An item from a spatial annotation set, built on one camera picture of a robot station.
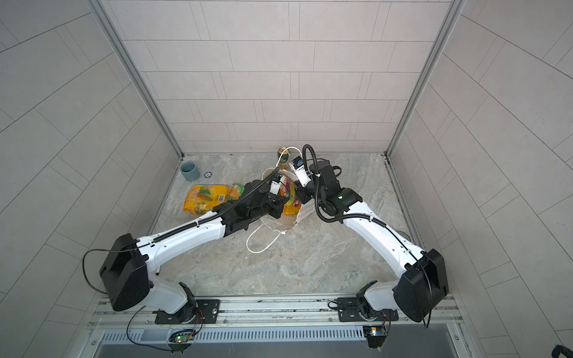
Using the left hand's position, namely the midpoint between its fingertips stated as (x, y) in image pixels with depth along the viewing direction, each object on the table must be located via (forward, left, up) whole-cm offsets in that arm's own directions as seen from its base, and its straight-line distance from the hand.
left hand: (292, 196), depth 78 cm
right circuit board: (-39, -27, -19) cm, 51 cm away
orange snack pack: (-7, 0, +3) cm, 8 cm away
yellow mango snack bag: (+7, +38, -14) cm, 41 cm away
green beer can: (+29, +4, -11) cm, 32 cm away
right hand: (+4, -1, +4) cm, 5 cm away
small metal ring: (+24, +42, -19) cm, 52 cm away
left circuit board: (-40, +31, -14) cm, 52 cm away
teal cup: (+22, +49, -15) cm, 56 cm away
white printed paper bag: (+6, +8, +6) cm, 11 cm away
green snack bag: (+12, +26, -16) cm, 33 cm away
